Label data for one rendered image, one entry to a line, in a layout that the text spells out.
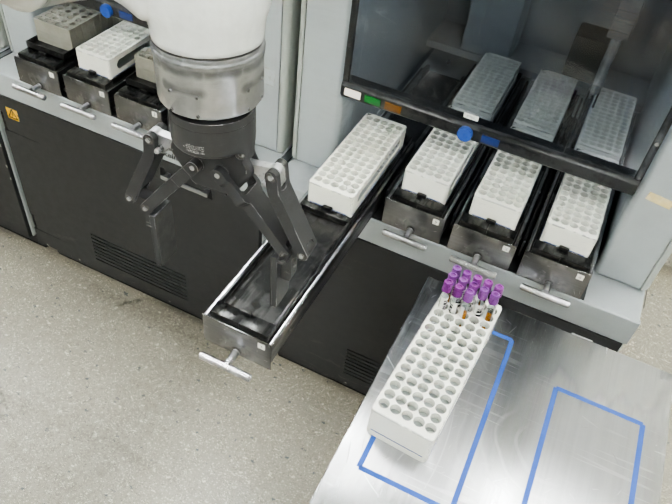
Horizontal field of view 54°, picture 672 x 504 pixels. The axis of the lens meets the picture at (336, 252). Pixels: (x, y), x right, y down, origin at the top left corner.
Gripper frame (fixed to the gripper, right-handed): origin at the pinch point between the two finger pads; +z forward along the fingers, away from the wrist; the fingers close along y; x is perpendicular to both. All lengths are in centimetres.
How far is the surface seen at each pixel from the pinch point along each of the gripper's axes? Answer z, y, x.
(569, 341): 36, 43, 43
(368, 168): 31, -4, 67
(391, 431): 33.1, 20.1, 10.8
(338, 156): 30, -11, 68
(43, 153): 61, -100, 72
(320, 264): 35, -3, 40
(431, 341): 31.1, 20.9, 27.8
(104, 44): 27, -78, 80
